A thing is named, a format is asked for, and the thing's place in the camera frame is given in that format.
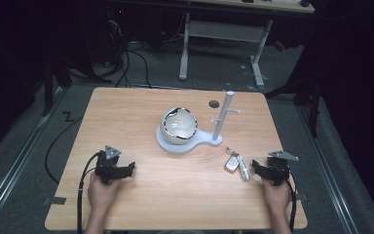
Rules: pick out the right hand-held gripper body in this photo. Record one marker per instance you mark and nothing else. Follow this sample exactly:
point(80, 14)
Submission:
point(278, 169)

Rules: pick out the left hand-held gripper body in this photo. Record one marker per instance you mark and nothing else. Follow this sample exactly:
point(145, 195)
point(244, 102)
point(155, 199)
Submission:
point(107, 167)

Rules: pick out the silver cylindrical key pendant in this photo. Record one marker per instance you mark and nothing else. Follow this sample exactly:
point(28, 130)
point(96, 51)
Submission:
point(244, 170)

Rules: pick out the silver car key fob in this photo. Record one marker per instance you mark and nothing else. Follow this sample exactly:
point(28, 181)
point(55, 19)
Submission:
point(231, 164)

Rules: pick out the person's right hand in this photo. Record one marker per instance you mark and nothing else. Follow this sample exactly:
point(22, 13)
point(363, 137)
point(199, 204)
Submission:
point(276, 196)

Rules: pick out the person's left hand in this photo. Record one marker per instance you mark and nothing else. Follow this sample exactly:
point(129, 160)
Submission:
point(101, 194)

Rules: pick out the grey tape strip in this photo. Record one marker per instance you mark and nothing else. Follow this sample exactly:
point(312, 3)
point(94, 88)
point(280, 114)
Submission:
point(56, 201)

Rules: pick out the white egg-shaped bowl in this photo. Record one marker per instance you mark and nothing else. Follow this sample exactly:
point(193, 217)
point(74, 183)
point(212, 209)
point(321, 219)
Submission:
point(178, 126)

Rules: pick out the white key stand with hooks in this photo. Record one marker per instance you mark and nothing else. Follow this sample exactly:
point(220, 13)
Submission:
point(191, 144)

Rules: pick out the black metal stand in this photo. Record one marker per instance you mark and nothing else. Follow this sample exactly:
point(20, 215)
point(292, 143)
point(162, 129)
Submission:
point(305, 94)
point(53, 71)

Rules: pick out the white-legged wooden desk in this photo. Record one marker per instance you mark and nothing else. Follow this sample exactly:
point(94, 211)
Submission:
point(227, 31)

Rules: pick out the metal floor rail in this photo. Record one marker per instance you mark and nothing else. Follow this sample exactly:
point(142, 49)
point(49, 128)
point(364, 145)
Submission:
point(329, 175)
point(16, 169)

